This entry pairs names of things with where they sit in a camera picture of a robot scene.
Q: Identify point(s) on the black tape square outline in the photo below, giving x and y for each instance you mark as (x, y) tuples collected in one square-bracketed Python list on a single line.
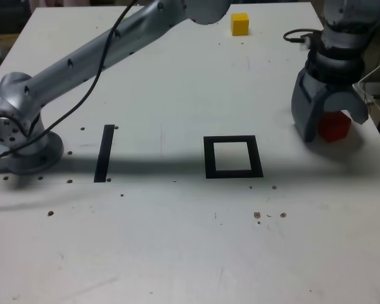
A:
[(209, 158)]

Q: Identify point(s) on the yellow cube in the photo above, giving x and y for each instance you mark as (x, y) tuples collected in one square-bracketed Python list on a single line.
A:
[(239, 24)]

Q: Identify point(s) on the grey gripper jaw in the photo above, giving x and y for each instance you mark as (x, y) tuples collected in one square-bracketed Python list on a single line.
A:
[(305, 107), (345, 98)]

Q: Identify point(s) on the red cube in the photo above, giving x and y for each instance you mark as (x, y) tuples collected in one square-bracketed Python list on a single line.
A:
[(334, 128)]

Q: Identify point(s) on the black tape strip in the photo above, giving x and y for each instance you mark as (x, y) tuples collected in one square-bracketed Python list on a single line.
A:
[(104, 155)]

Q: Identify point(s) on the white gripper camera box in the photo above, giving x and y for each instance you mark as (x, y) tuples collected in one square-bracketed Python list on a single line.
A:
[(305, 44)]

